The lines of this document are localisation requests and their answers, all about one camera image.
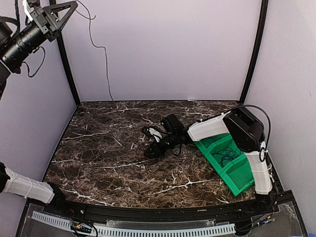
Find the dark blue cable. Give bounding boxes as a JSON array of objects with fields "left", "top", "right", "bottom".
[{"left": 219, "top": 144, "right": 244, "bottom": 163}]

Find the black cable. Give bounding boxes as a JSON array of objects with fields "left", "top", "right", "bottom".
[{"left": 212, "top": 142, "right": 244, "bottom": 166}]

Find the left black frame post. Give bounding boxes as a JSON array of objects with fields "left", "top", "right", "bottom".
[{"left": 48, "top": 0, "right": 81, "bottom": 106}]

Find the green bin near compartment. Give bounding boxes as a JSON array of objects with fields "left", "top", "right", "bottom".
[{"left": 220, "top": 157, "right": 254, "bottom": 197}]

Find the white slotted cable duct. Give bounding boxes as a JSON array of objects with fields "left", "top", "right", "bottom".
[{"left": 31, "top": 211, "right": 236, "bottom": 237}]

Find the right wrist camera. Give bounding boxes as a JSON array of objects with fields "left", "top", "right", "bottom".
[{"left": 141, "top": 126, "right": 162, "bottom": 142}]

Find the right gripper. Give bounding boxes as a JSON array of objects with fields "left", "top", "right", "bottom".
[{"left": 144, "top": 131, "right": 178, "bottom": 157}]

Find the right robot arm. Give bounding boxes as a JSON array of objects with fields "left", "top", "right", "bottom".
[{"left": 142, "top": 105, "right": 273, "bottom": 214}]

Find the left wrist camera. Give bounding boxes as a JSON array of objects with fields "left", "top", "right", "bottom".
[{"left": 22, "top": 0, "right": 40, "bottom": 22}]

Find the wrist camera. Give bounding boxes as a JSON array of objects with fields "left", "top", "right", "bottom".
[
  {"left": 22, "top": 0, "right": 40, "bottom": 22},
  {"left": 141, "top": 126, "right": 162, "bottom": 142}
]

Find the black front rail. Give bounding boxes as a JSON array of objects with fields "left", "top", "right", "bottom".
[{"left": 44, "top": 199, "right": 278, "bottom": 223}]

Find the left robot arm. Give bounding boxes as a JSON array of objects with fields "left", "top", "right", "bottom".
[{"left": 0, "top": 0, "right": 78, "bottom": 215}]

